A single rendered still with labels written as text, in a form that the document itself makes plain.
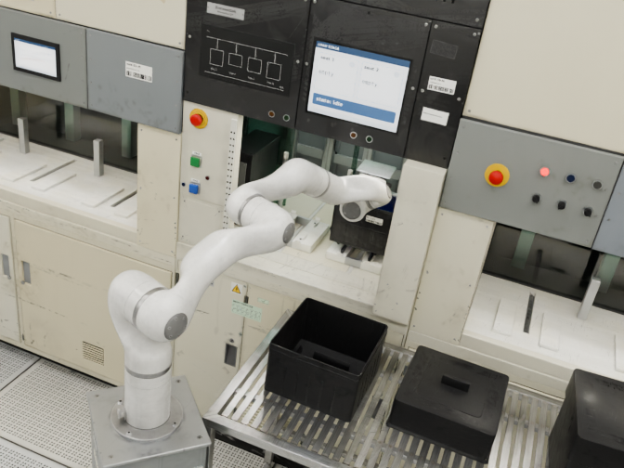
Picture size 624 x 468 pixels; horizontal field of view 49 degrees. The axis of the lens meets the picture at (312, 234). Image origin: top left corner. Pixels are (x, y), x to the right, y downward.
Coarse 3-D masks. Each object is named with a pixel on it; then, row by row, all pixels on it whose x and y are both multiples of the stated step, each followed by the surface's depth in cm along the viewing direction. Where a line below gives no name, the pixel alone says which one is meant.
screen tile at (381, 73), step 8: (368, 64) 193; (368, 72) 194; (376, 72) 193; (384, 72) 192; (392, 72) 191; (360, 80) 196; (376, 80) 194; (384, 80) 193; (392, 80) 192; (400, 80) 191; (360, 88) 197; (368, 88) 196; (376, 88) 195; (392, 88) 193; (400, 88) 192; (360, 96) 197; (368, 96) 197; (376, 96) 196; (384, 96) 195; (392, 96) 194; (384, 104) 196; (392, 104) 195
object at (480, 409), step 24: (432, 360) 205; (456, 360) 207; (408, 384) 194; (432, 384) 195; (456, 384) 195; (480, 384) 198; (504, 384) 200; (408, 408) 187; (432, 408) 187; (456, 408) 188; (480, 408) 189; (408, 432) 191; (432, 432) 187; (456, 432) 184; (480, 432) 181; (480, 456) 184
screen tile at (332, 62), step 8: (320, 56) 197; (328, 56) 196; (336, 56) 195; (320, 64) 198; (328, 64) 197; (336, 64) 196; (344, 64) 195; (344, 72) 196; (352, 72) 196; (320, 80) 200; (328, 80) 199; (336, 80) 198; (344, 80) 197; (352, 80) 196; (320, 88) 201; (328, 88) 200; (336, 88) 199; (344, 88) 198; (352, 88) 197; (352, 96) 198
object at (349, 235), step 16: (368, 160) 243; (384, 176) 233; (336, 208) 239; (336, 224) 242; (352, 224) 240; (368, 224) 237; (384, 224) 235; (336, 240) 245; (352, 240) 243; (368, 240) 241; (384, 240) 238
